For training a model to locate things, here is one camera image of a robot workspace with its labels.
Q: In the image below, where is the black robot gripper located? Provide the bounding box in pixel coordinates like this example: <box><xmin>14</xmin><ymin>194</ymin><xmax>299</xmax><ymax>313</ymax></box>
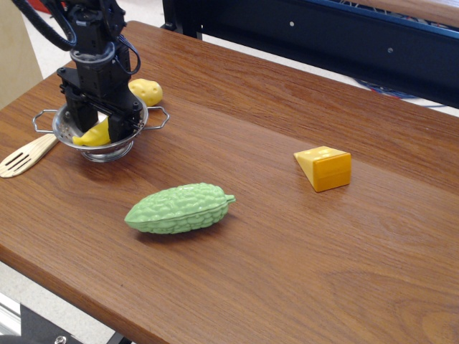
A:
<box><xmin>58</xmin><ymin>44</ymin><xmax>141</xmax><ymax>143</ymax></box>

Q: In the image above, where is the yellow toy banana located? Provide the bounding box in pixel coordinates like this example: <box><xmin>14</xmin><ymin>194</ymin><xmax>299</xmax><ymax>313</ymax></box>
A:
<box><xmin>72</xmin><ymin>118</ymin><xmax>111</xmax><ymax>147</ymax></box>

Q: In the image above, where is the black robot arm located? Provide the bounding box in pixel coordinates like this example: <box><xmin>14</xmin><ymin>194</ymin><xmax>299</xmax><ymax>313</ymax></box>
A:
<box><xmin>44</xmin><ymin>1</ymin><xmax>141</xmax><ymax>143</ymax></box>

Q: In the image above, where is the steel colander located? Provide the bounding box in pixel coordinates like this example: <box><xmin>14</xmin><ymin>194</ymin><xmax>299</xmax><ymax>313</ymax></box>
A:
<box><xmin>32</xmin><ymin>100</ymin><xmax>170</xmax><ymax>163</ymax></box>

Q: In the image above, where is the yellow toy potato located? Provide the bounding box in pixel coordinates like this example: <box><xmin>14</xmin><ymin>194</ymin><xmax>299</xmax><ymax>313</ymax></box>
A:
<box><xmin>128</xmin><ymin>79</ymin><xmax>163</xmax><ymax>107</ymax></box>

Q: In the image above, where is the wooden slotted spatula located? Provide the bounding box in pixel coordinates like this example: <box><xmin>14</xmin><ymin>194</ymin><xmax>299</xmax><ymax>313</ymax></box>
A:
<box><xmin>1</xmin><ymin>133</ymin><xmax>58</xmax><ymax>178</ymax></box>

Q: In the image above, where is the light wooden panel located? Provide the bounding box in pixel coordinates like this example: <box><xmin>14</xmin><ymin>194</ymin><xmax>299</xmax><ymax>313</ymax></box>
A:
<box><xmin>1</xmin><ymin>1</ymin><xmax>42</xmax><ymax>108</ymax></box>

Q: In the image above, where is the green toy bitter gourd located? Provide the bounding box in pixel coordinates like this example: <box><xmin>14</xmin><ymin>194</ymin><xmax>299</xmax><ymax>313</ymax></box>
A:
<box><xmin>125</xmin><ymin>183</ymin><xmax>236</xmax><ymax>234</ymax></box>

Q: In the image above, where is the orange toy cheese wedge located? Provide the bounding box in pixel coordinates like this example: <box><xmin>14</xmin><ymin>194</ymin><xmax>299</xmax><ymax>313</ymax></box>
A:
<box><xmin>293</xmin><ymin>146</ymin><xmax>351</xmax><ymax>192</ymax></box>

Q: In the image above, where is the black braided cable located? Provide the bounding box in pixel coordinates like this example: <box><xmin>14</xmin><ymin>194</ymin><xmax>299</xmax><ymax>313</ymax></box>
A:
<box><xmin>10</xmin><ymin>0</ymin><xmax>78</xmax><ymax>52</ymax></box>

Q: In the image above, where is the metal table mount bracket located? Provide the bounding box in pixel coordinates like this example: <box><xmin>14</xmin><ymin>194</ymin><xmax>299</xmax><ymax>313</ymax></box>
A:
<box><xmin>1</xmin><ymin>293</ymin><xmax>132</xmax><ymax>343</ymax></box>

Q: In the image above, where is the dark blue metal frame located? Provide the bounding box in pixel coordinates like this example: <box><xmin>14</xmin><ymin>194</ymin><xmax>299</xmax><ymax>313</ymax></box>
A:
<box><xmin>163</xmin><ymin>1</ymin><xmax>458</xmax><ymax>107</ymax></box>

